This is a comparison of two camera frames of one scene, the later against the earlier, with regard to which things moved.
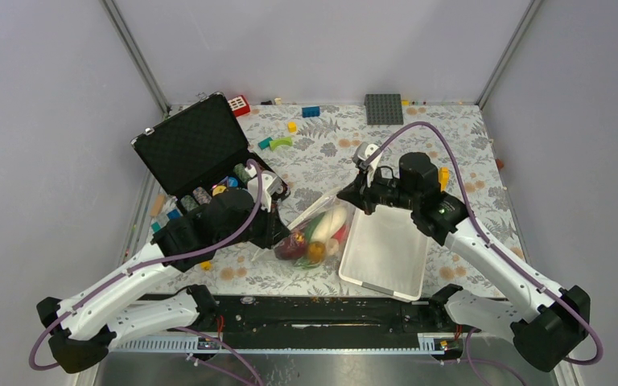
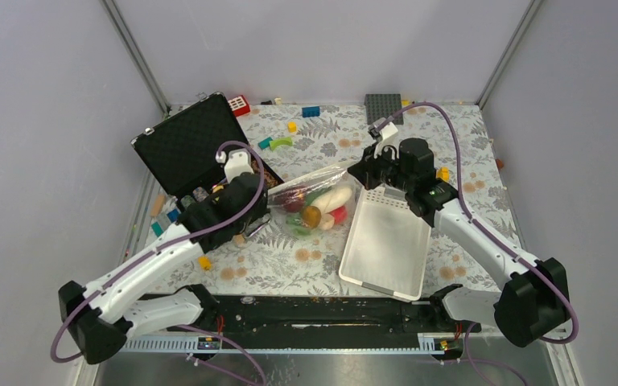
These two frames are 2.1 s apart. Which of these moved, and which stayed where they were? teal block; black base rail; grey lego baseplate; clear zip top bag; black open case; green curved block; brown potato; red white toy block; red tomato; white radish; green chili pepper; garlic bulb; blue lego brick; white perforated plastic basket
Moved: red tomato; brown potato; garlic bulb; clear zip top bag; white radish; green chili pepper
Stayed: teal block; blue lego brick; grey lego baseplate; black base rail; green curved block; red white toy block; black open case; white perforated plastic basket
